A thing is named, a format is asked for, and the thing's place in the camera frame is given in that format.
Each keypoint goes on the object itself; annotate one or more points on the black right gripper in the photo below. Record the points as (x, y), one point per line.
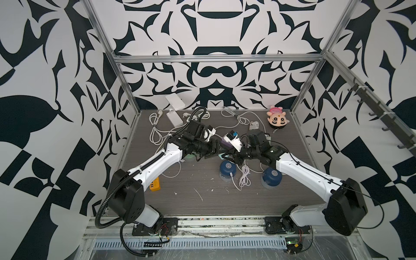
(234, 155)

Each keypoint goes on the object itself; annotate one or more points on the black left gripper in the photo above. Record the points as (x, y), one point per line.
(213, 149)

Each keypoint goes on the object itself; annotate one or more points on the blue cordless grinder front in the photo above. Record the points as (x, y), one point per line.
(271, 178)

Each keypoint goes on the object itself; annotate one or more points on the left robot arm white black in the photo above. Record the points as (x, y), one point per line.
(125, 200)

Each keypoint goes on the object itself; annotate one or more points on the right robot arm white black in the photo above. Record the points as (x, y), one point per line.
(343, 206)

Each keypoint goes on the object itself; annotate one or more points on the purple power strip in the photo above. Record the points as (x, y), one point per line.
(227, 143)

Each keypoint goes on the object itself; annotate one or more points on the pink cartoon face toy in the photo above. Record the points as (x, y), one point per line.
(277, 117)

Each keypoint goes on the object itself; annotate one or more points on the white folding desk lamp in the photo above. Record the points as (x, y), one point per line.
(175, 104)

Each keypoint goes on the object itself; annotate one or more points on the yellow power strip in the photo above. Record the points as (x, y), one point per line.
(155, 185)

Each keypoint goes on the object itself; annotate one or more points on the grey wall hook rail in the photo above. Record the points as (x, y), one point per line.
(392, 122)

